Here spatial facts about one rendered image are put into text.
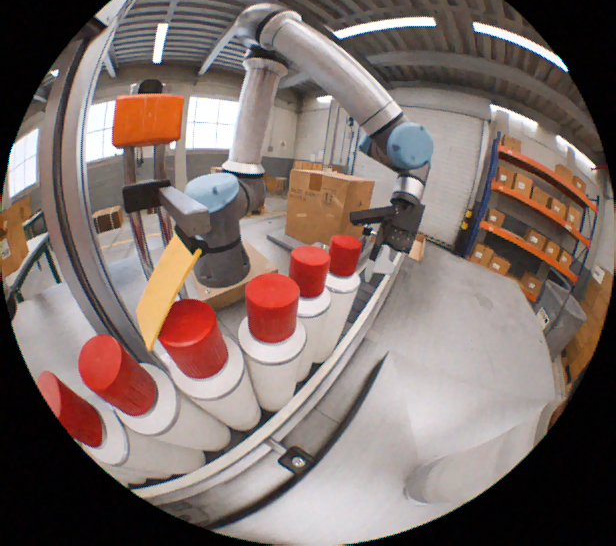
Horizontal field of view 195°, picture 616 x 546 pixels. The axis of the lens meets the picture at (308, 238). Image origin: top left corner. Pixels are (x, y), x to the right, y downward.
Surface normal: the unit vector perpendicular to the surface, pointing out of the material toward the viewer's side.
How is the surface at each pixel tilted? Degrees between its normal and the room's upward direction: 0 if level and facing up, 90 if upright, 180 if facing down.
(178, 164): 90
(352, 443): 0
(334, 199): 90
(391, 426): 0
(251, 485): 0
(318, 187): 90
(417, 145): 94
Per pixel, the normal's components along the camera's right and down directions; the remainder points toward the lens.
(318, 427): 0.13, -0.90
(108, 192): 0.69, 0.37
